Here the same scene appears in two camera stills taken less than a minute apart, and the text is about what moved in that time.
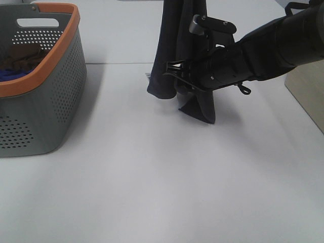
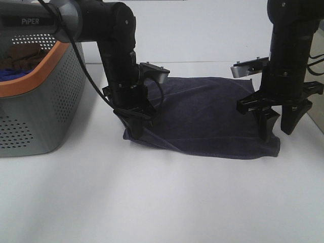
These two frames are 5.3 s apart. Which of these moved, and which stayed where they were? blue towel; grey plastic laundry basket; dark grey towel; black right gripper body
Moved: black right gripper body; dark grey towel
Stayed: grey plastic laundry basket; blue towel
